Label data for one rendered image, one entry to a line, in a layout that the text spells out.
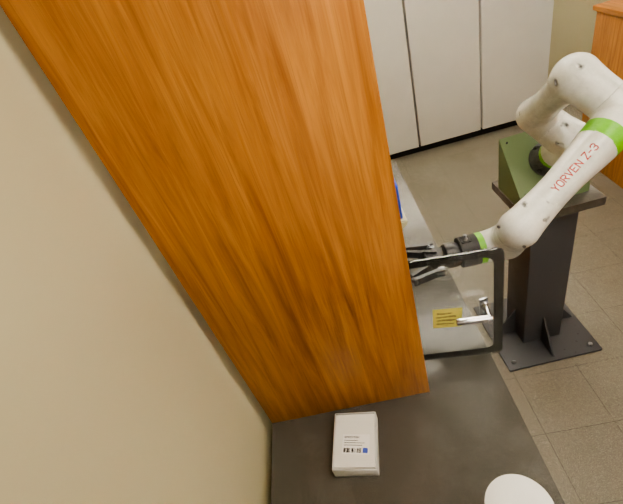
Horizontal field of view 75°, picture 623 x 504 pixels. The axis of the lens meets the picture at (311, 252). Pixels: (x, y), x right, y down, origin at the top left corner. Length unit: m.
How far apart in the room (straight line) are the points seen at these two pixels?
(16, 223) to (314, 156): 0.46
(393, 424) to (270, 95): 0.94
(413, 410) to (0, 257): 1.05
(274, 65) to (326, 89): 0.09
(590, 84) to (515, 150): 0.64
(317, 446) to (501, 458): 0.48
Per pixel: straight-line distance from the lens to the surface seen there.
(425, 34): 4.10
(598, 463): 2.33
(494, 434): 1.26
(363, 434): 1.24
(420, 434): 1.26
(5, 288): 0.62
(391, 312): 1.02
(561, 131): 1.75
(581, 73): 1.37
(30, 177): 0.71
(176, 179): 0.79
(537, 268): 2.19
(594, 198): 2.01
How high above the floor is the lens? 2.07
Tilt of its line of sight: 37 degrees down
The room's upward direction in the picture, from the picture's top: 20 degrees counter-clockwise
